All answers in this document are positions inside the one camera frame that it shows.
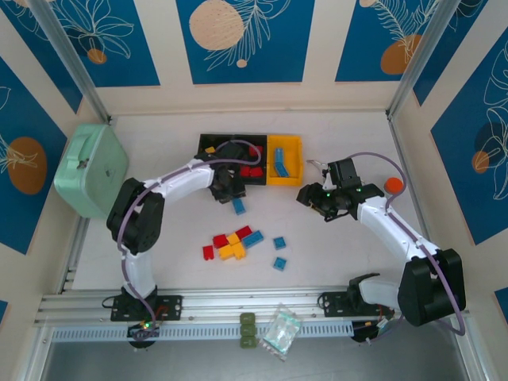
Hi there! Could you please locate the black two-compartment bin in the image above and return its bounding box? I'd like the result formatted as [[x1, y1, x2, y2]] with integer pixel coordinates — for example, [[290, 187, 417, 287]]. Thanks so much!
[[197, 133, 269, 187]]

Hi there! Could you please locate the yellow plastic bin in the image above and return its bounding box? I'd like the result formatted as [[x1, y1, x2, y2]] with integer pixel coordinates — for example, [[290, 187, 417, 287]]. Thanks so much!
[[265, 134, 305, 187]]

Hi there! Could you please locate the orange-lid bottle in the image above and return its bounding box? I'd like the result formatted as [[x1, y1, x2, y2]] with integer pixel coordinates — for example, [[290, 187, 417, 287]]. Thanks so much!
[[383, 176, 405, 194]]

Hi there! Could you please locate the clear plastic bag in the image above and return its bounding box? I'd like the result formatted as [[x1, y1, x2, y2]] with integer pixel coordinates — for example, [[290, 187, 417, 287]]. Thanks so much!
[[260, 303, 303, 361]]

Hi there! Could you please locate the small circuit board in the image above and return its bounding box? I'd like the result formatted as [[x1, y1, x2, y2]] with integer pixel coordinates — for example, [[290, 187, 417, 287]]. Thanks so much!
[[351, 317, 400, 345], [126, 320, 162, 350]]

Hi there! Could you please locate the mint green case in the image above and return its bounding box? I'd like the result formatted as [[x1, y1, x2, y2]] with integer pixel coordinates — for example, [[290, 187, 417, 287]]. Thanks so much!
[[53, 123, 130, 220]]

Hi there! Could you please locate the aluminium side rail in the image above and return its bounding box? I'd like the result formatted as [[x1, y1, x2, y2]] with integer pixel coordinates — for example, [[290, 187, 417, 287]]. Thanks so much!
[[58, 217, 90, 295], [387, 113, 433, 239]]

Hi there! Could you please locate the long aluminium base rail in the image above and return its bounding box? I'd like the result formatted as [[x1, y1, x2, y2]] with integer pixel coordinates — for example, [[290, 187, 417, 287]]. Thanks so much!
[[33, 283, 404, 327]]

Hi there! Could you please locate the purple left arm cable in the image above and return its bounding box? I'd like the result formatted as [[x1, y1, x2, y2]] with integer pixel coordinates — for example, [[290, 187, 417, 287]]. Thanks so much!
[[117, 139, 264, 342]]

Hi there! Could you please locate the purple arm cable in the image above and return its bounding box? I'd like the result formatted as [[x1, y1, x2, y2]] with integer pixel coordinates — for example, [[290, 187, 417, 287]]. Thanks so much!
[[117, 139, 264, 342], [348, 152, 468, 344]]

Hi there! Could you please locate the white slotted cable duct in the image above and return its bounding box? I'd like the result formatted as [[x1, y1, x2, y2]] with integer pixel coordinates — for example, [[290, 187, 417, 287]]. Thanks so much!
[[50, 320, 355, 343]]

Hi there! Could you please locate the aluminium frame post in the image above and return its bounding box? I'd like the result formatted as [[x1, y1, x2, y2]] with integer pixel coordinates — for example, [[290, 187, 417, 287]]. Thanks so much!
[[385, 0, 464, 121], [28, 0, 115, 125]]

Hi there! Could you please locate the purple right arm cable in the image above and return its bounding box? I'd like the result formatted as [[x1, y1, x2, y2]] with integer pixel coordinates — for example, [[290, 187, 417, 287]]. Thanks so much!
[[348, 152, 468, 344]]

